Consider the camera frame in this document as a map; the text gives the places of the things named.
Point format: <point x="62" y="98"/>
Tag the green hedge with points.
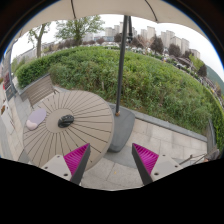
<point x="147" y="84"/>

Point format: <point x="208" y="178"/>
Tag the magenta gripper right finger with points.
<point x="152" y="166"/>

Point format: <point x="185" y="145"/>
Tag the beige patio umbrella canopy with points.
<point x="158" y="11"/>

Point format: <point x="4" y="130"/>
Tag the black computer mouse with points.
<point x="65" y="121"/>

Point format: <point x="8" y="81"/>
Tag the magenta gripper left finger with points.
<point x="70" y="167"/>

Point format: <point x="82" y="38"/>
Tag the round slatted patio table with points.
<point x="93" y="124"/>

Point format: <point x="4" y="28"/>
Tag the slatted patio chair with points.
<point x="40" y="89"/>

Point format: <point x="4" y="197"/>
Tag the grey umbrella base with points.
<point x="123" y="126"/>

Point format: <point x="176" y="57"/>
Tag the dark umbrella pole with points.
<point x="121" y="63"/>

